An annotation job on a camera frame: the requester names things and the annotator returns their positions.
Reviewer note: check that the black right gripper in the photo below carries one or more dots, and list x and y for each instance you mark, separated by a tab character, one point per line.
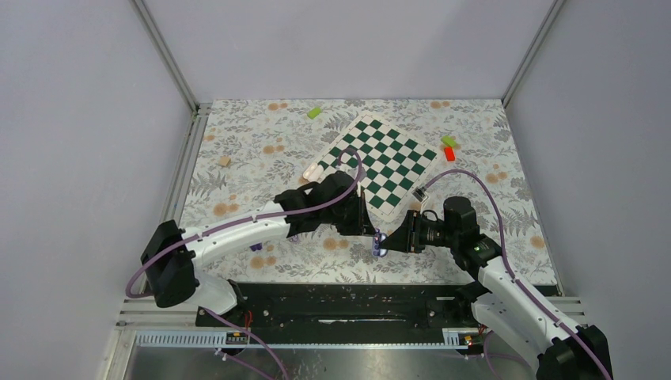
407	238

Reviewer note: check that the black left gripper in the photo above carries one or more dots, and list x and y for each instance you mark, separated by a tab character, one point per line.
362	224

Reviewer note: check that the red block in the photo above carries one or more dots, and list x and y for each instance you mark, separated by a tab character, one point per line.
449	154

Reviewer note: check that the right aluminium frame post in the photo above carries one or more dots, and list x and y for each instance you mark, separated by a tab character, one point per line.
536	44

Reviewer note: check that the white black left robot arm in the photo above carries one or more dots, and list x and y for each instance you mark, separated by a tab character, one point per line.
174	259

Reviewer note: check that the floral patterned table mat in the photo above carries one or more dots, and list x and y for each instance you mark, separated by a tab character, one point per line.
272	142

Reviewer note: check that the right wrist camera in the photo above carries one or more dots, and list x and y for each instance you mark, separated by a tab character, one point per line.
420	195

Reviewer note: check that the purple block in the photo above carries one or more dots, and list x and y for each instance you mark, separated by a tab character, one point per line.
257	247

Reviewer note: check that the lime green block right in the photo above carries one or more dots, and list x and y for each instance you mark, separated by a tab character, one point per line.
448	141

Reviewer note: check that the white earbud charging case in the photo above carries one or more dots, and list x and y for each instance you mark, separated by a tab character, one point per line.
313	172

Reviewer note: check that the lime green block far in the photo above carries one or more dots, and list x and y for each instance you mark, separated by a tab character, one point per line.
314	113

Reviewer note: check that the lime green block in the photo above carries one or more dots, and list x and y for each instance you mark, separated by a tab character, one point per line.
448	141
314	113

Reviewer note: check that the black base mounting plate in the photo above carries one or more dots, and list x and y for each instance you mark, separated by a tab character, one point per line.
302	309

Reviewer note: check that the green white chessboard mat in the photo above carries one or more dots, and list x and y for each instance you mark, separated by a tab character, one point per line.
395	161

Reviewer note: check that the left aluminium frame post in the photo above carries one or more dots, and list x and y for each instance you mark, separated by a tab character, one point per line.
158	41

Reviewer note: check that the white slotted cable duct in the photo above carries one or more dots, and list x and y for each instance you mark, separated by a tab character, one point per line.
414	339

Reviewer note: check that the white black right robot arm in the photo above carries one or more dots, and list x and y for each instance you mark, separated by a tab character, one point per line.
553	344

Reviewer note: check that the aluminium frame post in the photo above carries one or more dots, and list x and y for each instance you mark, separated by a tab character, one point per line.
158	41
536	44

